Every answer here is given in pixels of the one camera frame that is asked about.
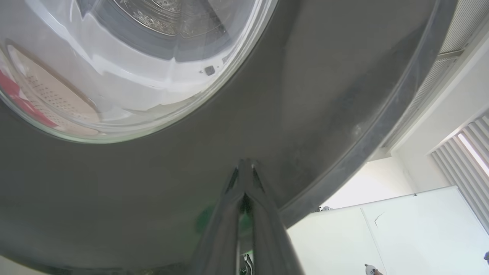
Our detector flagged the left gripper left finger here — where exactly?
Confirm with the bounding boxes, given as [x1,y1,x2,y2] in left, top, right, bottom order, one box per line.
[189,160,245,275]

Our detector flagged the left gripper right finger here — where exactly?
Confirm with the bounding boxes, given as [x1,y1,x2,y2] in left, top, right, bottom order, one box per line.
[244,160,305,275]

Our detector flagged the dark grey round washer door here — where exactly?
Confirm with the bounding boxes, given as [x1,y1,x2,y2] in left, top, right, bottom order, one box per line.
[0,0,459,275]

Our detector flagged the red garment with thin white stripe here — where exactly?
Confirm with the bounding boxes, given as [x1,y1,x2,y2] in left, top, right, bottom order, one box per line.
[0,69,58,128]

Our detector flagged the white front-load washing machine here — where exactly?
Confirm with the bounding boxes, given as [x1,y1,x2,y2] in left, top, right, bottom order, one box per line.
[0,0,276,130]

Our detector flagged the cream perforated laundry basket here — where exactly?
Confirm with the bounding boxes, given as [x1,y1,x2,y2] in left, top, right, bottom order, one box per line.
[0,40,103,137]

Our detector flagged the white partition board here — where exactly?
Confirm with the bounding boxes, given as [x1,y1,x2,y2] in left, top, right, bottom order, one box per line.
[287,186,489,275]

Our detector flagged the white vertical window blinds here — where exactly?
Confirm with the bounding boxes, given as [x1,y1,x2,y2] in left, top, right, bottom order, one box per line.
[431,115,489,231]

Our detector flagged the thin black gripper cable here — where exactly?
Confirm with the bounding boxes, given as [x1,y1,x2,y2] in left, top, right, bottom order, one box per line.
[240,254,253,275]

